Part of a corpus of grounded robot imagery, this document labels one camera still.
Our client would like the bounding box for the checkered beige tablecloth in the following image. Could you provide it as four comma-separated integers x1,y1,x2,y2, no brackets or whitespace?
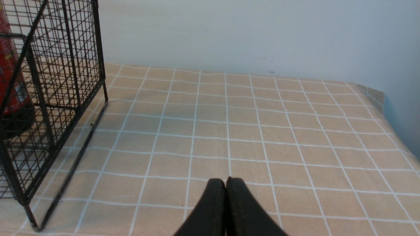
0,63,420,236

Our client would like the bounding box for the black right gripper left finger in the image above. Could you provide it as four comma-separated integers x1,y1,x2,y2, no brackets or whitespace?
174,178,226,236

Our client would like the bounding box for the black wire mesh shelf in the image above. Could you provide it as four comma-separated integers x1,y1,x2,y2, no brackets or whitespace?
1,0,108,232

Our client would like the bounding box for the soy sauce bottle red label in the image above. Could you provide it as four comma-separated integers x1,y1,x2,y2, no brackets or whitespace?
0,7,36,140

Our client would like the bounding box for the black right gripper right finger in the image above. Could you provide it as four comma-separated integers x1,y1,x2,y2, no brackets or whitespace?
226,177,288,236

